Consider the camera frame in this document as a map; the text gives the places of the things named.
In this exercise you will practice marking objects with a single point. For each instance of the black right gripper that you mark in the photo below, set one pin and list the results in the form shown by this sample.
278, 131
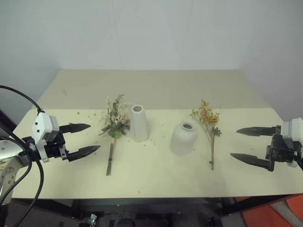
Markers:
281, 150

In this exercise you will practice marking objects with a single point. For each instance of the round squat white vase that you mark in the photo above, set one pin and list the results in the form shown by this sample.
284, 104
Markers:
183, 139

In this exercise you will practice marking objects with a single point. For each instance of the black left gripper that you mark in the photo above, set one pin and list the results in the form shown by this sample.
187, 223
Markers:
55, 149

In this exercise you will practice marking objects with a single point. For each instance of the white green dried flower bunch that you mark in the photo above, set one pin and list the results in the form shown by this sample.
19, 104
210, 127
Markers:
115, 119

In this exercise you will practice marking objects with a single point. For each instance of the black metal table frame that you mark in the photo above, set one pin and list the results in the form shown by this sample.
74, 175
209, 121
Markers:
248, 203

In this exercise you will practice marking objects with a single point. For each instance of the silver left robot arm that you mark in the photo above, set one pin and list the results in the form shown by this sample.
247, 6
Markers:
6, 147

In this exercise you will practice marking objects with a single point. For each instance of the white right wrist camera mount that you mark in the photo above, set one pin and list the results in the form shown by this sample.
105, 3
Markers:
294, 128

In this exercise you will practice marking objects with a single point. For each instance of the tall tapered white vase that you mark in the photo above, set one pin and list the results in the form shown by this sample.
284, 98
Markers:
139, 127

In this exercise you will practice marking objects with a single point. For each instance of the orange dried flower bunch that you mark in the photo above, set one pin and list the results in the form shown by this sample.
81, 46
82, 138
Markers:
208, 116

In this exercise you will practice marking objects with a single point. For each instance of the small silver metal fitting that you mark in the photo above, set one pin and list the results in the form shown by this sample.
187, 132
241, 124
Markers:
92, 218

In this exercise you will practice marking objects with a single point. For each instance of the orange floor mat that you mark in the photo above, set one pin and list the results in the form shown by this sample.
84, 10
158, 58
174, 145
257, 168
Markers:
265, 217

